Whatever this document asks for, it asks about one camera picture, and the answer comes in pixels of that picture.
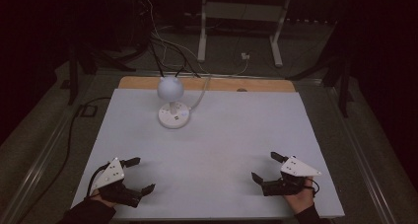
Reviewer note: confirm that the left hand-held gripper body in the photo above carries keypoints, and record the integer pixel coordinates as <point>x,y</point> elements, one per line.
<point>115,178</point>

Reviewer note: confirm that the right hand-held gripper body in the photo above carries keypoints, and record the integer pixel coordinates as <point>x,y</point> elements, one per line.
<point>291,176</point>

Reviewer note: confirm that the person's left hand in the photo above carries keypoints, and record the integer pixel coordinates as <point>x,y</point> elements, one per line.
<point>103,199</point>

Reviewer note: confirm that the person's right hand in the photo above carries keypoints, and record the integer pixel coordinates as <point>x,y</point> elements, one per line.
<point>301,199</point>

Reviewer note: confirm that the black square floor plate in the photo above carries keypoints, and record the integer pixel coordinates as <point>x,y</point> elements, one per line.
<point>88,111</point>

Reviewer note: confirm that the white round-head desk lamp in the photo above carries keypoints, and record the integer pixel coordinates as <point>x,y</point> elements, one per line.
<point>171,95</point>

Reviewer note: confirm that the black tripod stand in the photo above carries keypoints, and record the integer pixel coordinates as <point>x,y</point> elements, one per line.
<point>343,76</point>
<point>74,72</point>

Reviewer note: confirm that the white plug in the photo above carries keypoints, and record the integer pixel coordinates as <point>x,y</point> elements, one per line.
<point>245,56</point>

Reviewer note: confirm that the white metal stand frame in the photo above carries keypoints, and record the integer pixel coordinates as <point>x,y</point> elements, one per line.
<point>241,12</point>

